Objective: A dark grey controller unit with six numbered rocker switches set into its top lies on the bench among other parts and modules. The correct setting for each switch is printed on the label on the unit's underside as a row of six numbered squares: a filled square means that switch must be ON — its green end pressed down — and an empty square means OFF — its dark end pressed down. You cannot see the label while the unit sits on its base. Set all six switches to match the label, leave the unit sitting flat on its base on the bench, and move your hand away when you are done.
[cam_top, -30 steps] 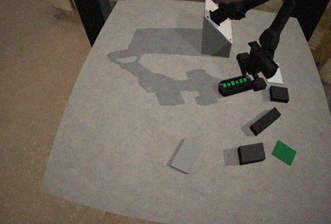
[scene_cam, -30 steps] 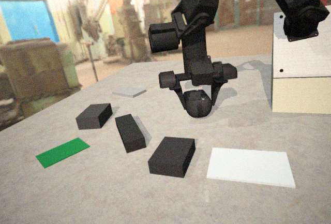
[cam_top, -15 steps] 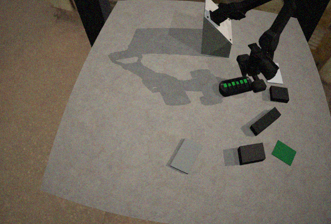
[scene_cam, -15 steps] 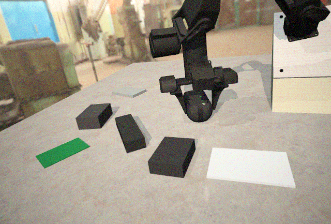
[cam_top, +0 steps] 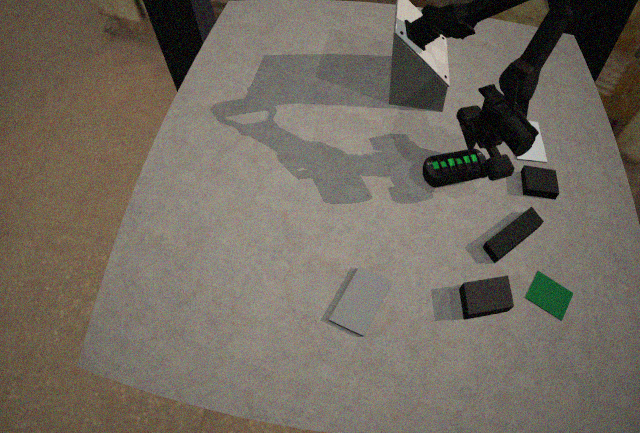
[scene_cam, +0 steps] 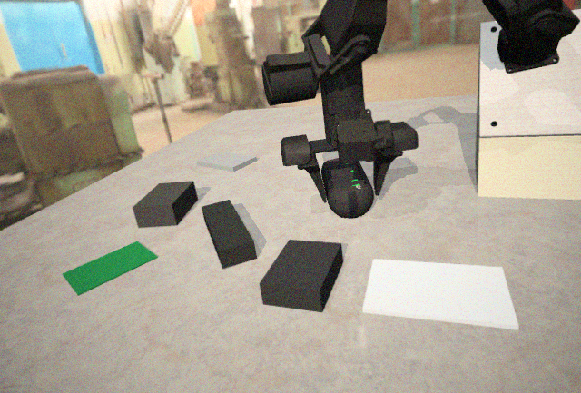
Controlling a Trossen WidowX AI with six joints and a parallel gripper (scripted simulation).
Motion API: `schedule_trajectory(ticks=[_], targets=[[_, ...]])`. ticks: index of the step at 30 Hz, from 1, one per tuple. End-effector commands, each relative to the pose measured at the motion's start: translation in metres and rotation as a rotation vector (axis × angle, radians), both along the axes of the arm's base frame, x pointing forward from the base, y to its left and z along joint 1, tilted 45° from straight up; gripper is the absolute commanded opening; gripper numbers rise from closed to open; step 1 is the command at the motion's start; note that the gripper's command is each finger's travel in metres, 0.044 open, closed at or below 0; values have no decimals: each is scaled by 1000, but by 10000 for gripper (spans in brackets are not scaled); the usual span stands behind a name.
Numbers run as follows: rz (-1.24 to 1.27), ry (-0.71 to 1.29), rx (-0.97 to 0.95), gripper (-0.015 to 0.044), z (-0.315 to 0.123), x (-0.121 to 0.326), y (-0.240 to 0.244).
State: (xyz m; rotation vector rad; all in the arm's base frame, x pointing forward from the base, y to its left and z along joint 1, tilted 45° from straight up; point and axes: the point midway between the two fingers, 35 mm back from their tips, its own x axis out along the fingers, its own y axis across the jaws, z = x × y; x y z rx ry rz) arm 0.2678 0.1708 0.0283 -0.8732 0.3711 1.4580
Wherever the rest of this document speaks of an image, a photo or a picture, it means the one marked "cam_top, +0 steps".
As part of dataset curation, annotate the flat green rectangular plate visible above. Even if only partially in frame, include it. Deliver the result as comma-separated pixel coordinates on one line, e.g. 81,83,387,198
525,271,573,321

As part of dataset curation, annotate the white flat sheet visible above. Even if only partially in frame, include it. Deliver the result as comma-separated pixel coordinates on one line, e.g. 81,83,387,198
516,121,548,163

